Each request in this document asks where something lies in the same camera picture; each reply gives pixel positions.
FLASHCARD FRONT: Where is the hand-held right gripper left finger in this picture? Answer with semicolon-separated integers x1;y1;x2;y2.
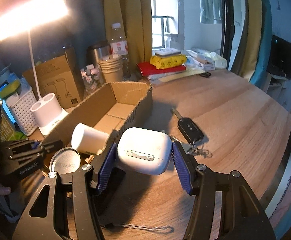
12;142;118;240

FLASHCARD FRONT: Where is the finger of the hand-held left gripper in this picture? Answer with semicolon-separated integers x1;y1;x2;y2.
9;141;64;161
2;140;41;153

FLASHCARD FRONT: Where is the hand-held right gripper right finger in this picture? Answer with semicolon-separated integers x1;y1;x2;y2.
172;141;277;240

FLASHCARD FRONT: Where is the red tin can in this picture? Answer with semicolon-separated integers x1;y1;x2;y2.
49;148;81;174

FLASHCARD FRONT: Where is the black power bank with lanyard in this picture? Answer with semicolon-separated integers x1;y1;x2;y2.
97;169;174;233

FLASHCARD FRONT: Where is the white pill bottle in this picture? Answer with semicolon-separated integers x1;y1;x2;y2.
71;123;110;155

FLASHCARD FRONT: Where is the black car key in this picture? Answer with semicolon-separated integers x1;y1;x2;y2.
170;107;212;158

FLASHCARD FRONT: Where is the white earbud case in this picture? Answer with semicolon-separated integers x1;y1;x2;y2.
117;127;173;176

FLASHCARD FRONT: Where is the cardboard box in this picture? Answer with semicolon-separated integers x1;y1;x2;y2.
39;81;153;155

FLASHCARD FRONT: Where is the green carton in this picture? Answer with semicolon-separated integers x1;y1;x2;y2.
1;115;27;141

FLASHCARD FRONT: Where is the white desk lamp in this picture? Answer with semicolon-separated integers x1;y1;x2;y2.
0;0;70;136

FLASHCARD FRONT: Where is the white plastic basket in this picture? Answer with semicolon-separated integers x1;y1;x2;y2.
5;86;40;136

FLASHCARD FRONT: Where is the blue-screen phone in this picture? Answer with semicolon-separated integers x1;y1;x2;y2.
0;86;16;125

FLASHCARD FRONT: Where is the yellow-green sponge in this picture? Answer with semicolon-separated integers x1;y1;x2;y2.
0;79;21;99

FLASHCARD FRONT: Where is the brown lamp carton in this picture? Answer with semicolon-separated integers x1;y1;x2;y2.
22;47;85;108

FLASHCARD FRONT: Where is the clear ribbed glass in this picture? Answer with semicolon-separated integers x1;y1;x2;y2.
80;64;105;97

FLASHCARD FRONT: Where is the stack of paper cups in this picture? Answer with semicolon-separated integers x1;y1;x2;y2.
99;55;124;83

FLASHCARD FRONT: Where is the yellow paper envelope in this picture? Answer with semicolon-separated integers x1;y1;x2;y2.
158;69;206;83

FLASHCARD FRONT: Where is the red book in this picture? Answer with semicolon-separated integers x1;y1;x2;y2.
137;61;187;77

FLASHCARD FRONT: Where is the yellow wipes packet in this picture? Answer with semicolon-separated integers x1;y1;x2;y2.
150;54;187;68

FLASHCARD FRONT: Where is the white tissue box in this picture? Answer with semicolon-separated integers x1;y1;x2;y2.
203;51;228;69

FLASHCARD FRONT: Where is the small white flat device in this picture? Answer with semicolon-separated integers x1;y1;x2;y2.
154;48;182;57

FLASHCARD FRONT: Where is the clear water bottle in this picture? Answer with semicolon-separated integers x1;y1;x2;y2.
109;23;131;79

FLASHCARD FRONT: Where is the small white desk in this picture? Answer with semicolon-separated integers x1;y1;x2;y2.
263;72;289;105

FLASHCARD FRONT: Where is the yellow curtain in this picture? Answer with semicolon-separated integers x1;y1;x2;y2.
232;0;263;80
103;0;153;65

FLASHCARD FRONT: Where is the black monitor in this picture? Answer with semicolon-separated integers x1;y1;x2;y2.
267;34;291;80

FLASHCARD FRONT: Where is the teal curtain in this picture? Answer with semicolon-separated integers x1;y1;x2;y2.
249;0;273;85

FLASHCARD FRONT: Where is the hanging pale garment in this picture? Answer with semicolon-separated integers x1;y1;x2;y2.
200;0;223;25

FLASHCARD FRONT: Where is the black sliding door frame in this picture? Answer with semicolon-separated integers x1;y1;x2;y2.
222;0;248;70

